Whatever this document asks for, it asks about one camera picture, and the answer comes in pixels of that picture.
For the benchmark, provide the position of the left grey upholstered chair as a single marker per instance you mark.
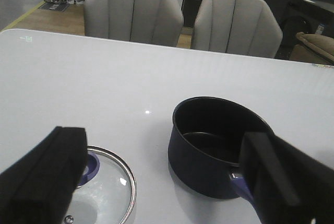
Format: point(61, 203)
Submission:
point(157, 22)

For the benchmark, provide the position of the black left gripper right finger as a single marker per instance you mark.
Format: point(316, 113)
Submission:
point(287, 185)

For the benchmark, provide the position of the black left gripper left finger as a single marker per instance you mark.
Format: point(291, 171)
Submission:
point(38, 188)

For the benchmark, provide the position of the beige cushion seat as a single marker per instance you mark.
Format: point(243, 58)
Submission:
point(313, 48)

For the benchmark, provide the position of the glass lid blue knob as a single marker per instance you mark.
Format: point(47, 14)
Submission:
point(106, 193)

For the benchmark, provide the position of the dark blue saucepan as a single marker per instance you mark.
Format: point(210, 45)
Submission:
point(205, 143)

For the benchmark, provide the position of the right grey upholstered chair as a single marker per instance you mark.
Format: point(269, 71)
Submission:
point(243, 27)

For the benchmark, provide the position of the grey upholstered chair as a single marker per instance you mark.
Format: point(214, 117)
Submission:
point(243, 27)
point(157, 22)

